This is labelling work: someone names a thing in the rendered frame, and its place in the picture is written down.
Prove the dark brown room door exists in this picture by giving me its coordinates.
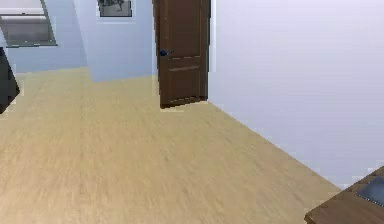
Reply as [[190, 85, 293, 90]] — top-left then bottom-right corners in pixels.
[[152, 0, 212, 110]]

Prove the framed black-and-white picture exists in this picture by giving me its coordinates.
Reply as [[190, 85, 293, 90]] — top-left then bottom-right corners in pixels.
[[97, 0, 133, 18]]

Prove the brown wooden table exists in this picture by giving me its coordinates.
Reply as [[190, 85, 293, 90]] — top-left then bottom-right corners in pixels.
[[304, 165, 384, 224]]

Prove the grey framed window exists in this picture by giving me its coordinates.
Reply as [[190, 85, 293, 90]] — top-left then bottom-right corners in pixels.
[[0, 0, 58, 48]]

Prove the black cabinet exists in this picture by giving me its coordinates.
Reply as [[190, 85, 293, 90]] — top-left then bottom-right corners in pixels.
[[0, 46, 21, 115]]

